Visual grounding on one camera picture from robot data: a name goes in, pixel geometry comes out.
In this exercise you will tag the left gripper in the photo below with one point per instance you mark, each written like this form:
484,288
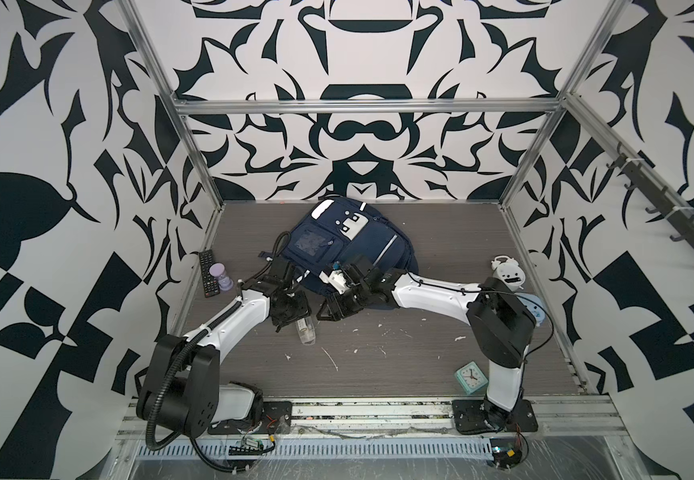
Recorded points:
303,309

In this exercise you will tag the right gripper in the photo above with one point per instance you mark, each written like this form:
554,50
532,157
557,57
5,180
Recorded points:
335,313

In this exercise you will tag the clear plastic pen box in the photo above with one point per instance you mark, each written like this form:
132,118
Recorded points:
306,331

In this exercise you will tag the navy blue student backpack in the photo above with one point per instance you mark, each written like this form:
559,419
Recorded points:
338,229

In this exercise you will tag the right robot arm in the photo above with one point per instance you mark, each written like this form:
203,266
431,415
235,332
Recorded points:
501,324

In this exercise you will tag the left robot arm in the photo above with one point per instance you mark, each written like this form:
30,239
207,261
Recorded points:
181,390

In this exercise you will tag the small purple bottle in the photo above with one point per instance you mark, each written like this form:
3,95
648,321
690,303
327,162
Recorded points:
219,272

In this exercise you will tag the black remote control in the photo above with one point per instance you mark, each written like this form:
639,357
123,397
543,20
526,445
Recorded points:
209,282

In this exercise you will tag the green square alarm clock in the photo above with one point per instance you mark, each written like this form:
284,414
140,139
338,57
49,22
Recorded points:
471,378

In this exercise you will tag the light blue small case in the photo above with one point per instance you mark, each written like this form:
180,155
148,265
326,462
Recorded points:
535,306

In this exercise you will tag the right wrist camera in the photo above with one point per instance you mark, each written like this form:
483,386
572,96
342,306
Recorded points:
337,280

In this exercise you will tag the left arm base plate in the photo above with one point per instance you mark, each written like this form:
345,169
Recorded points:
269,413

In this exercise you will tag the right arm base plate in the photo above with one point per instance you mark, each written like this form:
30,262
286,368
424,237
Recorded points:
475,417

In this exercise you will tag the aluminium frame rail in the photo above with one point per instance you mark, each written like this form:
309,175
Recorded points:
557,415

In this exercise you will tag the wall hook rail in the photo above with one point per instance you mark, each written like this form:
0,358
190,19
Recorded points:
663,201

